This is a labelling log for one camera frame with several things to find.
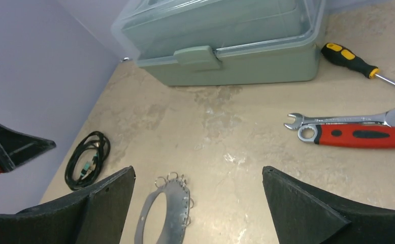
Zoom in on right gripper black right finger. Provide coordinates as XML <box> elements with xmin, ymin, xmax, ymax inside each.
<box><xmin>262</xmin><ymin>166</ymin><xmax>395</xmax><ymax>243</ymax></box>

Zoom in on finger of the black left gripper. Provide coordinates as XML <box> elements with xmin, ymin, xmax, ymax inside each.
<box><xmin>0</xmin><ymin>124</ymin><xmax>56</xmax><ymax>174</ymax></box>

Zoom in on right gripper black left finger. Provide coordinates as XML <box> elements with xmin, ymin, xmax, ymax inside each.
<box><xmin>0</xmin><ymin>166</ymin><xmax>136</xmax><ymax>243</ymax></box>

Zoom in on silver metal key holder plate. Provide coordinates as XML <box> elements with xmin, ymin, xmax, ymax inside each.
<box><xmin>134</xmin><ymin>172</ymin><xmax>194</xmax><ymax>243</ymax></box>

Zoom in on silver open-end wrench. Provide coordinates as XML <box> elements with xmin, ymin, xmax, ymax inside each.
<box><xmin>283</xmin><ymin>108</ymin><xmax>395</xmax><ymax>131</ymax></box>

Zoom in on black yellow screwdriver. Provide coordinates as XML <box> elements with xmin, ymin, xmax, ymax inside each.
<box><xmin>321</xmin><ymin>42</ymin><xmax>395</xmax><ymax>86</ymax></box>

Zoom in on green plastic toolbox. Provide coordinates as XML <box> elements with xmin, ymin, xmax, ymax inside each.
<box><xmin>111</xmin><ymin>1</ymin><xmax>327</xmax><ymax>86</ymax></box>

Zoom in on coiled black cable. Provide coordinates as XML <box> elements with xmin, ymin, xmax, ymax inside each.
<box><xmin>64</xmin><ymin>131</ymin><xmax>111</xmax><ymax>191</ymax></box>

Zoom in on red handled adjustable wrench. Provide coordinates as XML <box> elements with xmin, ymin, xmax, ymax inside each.
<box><xmin>298</xmin><ymin>124</ymin><xmax>395</xmax><ymax>149</ymax></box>

